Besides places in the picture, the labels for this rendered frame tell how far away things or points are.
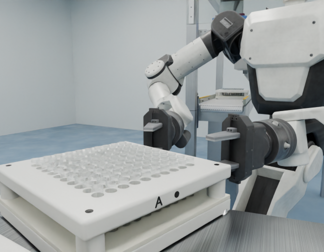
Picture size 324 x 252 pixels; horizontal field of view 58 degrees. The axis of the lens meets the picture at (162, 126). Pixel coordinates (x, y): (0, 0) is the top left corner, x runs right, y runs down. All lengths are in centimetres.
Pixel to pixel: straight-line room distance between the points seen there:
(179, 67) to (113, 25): 552
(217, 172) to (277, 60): 51
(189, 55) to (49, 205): 79
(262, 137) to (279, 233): 20
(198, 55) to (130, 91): 517
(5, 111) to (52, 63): 149
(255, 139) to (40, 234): 38
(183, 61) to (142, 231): 75
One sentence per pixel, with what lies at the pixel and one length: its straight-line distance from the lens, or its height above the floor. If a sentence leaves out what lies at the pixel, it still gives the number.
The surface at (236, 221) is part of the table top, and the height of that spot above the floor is 84.
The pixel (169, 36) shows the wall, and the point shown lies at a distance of 568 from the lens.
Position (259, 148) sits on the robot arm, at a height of 91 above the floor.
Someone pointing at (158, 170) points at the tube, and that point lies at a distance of 37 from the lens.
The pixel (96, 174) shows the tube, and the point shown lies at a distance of 37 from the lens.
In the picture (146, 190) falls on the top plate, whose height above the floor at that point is 91.
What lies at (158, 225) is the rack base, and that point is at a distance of 36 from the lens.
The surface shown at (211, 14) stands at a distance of 177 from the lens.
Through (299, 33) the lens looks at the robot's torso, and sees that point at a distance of 84.
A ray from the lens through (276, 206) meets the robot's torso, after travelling 83.
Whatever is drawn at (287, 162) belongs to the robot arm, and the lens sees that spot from 68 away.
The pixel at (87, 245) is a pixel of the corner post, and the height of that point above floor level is 89.
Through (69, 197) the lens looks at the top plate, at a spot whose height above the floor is 91.
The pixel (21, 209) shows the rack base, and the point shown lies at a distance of 44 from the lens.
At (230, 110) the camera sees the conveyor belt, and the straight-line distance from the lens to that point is 181.
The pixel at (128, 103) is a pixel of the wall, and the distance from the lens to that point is 620.
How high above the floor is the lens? 103
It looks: 9 degrees down
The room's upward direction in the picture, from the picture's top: straight up
